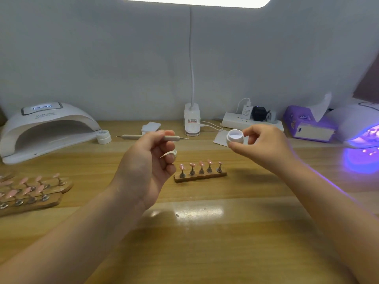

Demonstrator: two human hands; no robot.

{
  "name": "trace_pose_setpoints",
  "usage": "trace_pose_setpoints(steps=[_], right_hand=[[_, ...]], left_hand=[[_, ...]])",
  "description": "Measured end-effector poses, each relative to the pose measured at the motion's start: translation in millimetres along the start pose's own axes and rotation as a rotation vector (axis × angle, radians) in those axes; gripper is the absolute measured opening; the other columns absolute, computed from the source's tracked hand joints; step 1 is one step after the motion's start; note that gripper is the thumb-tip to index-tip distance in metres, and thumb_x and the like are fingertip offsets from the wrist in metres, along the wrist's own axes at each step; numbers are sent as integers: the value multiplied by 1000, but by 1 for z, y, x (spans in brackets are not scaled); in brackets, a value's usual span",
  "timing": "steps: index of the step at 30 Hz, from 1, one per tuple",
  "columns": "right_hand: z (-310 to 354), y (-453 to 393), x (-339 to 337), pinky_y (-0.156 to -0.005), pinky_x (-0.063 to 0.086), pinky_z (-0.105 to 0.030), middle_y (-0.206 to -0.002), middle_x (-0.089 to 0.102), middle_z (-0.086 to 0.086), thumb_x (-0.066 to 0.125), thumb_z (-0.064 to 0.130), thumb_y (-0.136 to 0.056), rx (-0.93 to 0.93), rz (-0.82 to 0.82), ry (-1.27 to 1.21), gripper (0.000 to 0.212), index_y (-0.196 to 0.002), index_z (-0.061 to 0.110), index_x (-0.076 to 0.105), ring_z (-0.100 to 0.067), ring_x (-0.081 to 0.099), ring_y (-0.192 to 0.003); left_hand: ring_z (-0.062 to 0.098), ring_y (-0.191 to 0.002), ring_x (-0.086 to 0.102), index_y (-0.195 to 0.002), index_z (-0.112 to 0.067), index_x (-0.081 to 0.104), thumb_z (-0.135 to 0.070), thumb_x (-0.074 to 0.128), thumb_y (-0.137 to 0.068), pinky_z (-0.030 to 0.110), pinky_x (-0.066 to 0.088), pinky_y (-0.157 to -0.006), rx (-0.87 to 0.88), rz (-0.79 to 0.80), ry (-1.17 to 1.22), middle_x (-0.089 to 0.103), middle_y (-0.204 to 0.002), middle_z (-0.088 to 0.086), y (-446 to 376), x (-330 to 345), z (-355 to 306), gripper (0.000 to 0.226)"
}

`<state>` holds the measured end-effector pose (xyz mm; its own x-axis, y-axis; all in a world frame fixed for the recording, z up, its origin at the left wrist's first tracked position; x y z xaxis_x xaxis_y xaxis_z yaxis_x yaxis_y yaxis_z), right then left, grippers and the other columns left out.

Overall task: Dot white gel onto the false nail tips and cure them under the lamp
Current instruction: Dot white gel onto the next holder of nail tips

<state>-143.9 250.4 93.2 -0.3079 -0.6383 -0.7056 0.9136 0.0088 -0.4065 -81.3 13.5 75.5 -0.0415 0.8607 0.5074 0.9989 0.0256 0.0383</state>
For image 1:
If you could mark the person's left hand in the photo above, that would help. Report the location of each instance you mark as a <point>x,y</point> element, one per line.
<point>142,168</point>

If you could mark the person's right hand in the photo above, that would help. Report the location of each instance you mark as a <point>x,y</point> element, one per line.
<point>266,148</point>

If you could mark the white gel jar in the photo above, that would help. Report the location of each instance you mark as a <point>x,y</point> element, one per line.
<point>235,136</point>

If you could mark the grey dotting pen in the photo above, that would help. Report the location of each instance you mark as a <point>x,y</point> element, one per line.
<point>130,136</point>

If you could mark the wooden nail holder strip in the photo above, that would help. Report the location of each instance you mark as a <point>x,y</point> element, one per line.
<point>198,177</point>

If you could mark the white nail lamp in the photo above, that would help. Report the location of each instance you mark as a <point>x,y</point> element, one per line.
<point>44,124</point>
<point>352,121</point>

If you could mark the wooden stands with pink nails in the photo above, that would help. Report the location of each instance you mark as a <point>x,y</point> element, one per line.
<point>31,195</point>

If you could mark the person's right forearm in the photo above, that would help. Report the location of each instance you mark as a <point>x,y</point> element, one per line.
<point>337,221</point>

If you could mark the person's left forearm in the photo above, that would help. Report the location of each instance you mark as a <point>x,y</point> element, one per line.
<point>56,245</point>

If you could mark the white desk lamp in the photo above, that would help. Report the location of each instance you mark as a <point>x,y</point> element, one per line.
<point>192,120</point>

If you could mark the white jar lid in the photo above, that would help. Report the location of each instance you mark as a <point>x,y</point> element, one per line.
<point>170,153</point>

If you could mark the grey plug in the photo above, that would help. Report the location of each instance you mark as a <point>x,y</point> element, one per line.
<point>272,116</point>

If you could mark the black plug adapter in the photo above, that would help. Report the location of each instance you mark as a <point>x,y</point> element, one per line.
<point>259,114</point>

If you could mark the white power strip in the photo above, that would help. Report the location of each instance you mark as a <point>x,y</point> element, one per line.
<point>237,122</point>

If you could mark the purple tissue box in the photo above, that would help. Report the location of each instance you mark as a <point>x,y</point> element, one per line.
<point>297,123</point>

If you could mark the stack of white cotton pads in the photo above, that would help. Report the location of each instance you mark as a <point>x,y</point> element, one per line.
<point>150,127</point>

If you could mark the white charger plug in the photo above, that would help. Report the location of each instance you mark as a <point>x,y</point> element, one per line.
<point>246,110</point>

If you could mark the white paper sheet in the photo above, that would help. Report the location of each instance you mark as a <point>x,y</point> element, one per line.
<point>220,137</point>

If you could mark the small closed white jar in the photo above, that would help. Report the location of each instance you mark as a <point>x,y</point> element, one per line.
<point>103,137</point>

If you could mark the white tissue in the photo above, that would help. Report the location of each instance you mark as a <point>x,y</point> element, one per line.
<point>321,107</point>

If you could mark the brown wooden board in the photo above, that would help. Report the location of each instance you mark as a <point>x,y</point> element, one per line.
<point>367,79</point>

